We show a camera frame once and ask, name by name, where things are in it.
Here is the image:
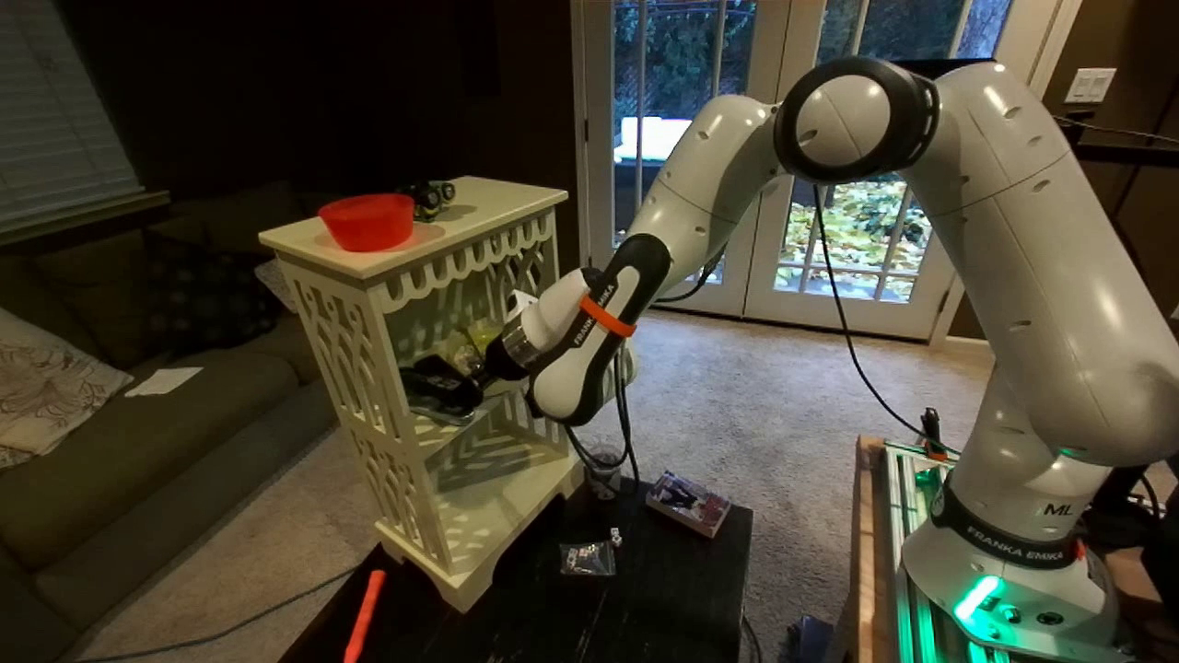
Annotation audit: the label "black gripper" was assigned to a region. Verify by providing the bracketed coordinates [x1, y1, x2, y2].
[461, 322, 545, 404]

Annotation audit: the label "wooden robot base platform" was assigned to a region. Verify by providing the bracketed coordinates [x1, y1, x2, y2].
[843, 430, 1179, 663]

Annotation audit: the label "white lattice shelf unit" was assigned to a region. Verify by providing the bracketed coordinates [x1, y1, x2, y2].
[253, 173, 586, 615]

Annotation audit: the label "yellow-green plate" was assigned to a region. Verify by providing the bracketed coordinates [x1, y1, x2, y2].
[461, 313, 521, 360]

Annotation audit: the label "black mug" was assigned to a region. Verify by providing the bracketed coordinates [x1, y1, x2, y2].
[409, 178, 461, 226]

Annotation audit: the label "red plastic bowl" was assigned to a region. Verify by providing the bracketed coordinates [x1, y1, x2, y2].
[318, 187, 420, 254]

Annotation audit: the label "clear plastic bag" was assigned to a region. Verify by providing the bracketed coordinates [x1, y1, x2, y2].
[557, 537, 618, 582]

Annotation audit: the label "white French doors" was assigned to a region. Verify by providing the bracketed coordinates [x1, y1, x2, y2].
[566, 0, 1083, 345]

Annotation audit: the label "printed card package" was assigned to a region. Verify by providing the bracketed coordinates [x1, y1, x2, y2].
[645, 475, 732, 543]

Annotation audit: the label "red marker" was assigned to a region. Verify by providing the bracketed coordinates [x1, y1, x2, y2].
[338, 564, 391, 663]

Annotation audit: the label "dark dotted pillow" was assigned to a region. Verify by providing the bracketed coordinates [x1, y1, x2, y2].
[124, 231, 290, 365]

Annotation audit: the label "black table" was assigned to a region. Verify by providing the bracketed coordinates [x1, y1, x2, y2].
[277, 472, 754, 663]

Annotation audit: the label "white outdoor box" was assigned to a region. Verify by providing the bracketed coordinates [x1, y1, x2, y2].
[612, 113, 705, 165]

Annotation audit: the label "white paper sheet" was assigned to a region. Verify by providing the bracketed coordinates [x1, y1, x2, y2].
[123, 360, 205, 402]

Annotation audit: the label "dark green couch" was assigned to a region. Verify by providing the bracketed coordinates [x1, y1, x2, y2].
[0, 179, 342, 663]

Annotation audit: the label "small blue object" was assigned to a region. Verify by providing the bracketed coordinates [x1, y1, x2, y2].
[784, 611, 841, 663]

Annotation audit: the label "patterned light cushion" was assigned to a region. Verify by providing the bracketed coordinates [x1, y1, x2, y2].
[0, 306, 138, 472]

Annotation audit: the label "black red clamp tool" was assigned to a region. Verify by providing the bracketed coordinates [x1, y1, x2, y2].
[918, 402, 951, 462]

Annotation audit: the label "window blinds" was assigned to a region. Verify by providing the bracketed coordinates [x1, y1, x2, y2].
[0, 0, 146, 231]

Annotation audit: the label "orange cable strap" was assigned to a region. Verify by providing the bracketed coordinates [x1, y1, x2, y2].
[574, 290, 640, 343]

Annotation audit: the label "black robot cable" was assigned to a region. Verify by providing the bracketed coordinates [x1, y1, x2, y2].
[563, 178, 951, 490]

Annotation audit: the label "white light switch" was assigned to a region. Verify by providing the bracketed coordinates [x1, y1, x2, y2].
[1061, 61, 1125, 108]

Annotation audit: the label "black camera boom stand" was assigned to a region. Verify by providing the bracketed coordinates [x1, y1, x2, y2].
[1061, 108, 1179, 168]

